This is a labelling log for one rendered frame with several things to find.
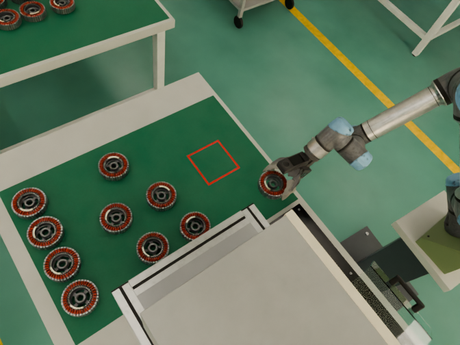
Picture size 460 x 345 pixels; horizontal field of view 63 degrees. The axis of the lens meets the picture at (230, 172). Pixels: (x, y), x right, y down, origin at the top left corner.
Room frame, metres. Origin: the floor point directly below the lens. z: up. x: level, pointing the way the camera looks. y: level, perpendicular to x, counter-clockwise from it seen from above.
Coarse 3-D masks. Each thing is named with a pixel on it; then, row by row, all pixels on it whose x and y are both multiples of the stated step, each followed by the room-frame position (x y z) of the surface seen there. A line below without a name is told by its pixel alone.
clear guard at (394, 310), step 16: (368, 272) 0.42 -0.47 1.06; (368, 288) 0.38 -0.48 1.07; (384, 288) 0.39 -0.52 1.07; (368, 304) 0.33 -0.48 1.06; (384, 304) 0.35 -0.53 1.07; (400, 304) 0.36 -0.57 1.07; (384, 320) 0.31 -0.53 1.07; (400, 320) 0.32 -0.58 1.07; (416, 320) 0.33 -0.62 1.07; (400, 336) 0.28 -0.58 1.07; (416, 336) 0.29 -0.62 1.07
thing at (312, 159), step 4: (304, 148) 0.82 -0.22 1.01; (308, 152) 0.80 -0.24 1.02; (308, 156) 0.80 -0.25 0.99; (312, 156) 0.79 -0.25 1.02; (312, 160) 0.81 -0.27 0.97; (316, 160) 0.79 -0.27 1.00; (308, 164) 0.80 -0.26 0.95; (300, 168) 0.76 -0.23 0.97; (304, 168) 0.77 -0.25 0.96; (308, 168) 0.79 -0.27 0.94; (288, 172) 0.75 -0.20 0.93; (292, 172) 0.75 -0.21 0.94; (296, 172) 0.74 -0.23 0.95; (300, 172) 0.75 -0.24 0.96; (304, 172) 0.77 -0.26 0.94; (308, 172) 0.79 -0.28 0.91; (288, 176) 0.74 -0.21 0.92; (292, 176) 0.74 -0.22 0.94; (304, 176) 0.78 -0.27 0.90
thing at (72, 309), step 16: (32, 192) 0.42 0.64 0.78; (16, 208) 0.35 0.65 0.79; (32, 208) 0.37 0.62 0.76; (32, 224) 0.31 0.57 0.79; (48, 224) 0.33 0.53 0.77; (32, 240) 0.26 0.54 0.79; (48, 240) 0.28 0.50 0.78; (48, 256) 0.23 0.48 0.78; (64, 256) 0.25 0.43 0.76; (48, 272) 0.18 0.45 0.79; (64, 272) 0.20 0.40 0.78; (80, 288) 0.17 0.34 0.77; (96, 288) 0.19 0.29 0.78; (64, 304) 0.11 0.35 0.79; (80, 304) 0.13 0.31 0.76; (96, 304) 0.14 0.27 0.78
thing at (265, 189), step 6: (264, 174) 0.74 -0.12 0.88; (270, 174) 0.75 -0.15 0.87; (276, 174) 0.76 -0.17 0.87; (282, 174) 0.77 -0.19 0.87; (258, 180) 0.73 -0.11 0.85; (264, 180) 0.72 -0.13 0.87; (270, 180) 0.73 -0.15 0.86; (276, 180) 0.75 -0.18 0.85; (282, 180) 0.74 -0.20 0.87; (258, 186) 0.70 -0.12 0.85; (264, 186) 0.69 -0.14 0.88; (270, 186) 0.71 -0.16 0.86; (276, 186) 0.71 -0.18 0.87; (282, 186) 0.72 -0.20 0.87; (264, 192) 0.67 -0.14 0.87; (270, 192) 0.68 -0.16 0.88; (276, 192) 0.68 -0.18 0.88; (282, 192) 0.69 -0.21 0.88; (270, 198) 0.67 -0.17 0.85; (276, 198) 0.67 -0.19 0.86
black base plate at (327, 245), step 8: (296, 208) 0.71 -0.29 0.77; (280, 216) 0.65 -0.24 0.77; (304, 216) 0.68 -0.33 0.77; (304, 224) 0.65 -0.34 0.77; (312, 224) 0.66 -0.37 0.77; (312, 232) 0.63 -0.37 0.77; (320, 232) 0.64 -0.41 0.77; (320, 240) 0.61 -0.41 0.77; (328, 240) 0.62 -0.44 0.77; (328, 248) 0.59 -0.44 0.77; (336, 248) 0.60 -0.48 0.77; (336, 256) 0.57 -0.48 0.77; (344, 264) 0.55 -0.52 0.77; (344, 272) 0.52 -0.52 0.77; (352, 272) 0.53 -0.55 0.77; (352, 280) 0.50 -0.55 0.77
